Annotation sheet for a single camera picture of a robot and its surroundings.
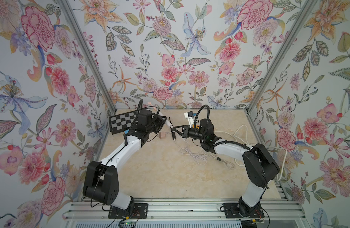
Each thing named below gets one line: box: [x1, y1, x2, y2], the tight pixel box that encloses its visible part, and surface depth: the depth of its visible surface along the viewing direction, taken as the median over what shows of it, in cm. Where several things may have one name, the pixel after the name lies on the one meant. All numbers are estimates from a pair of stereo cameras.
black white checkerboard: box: [108, 110, 138, 135], surface depth 109 cm
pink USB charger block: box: [158, 132, 166, 139], surface depth 105 cm
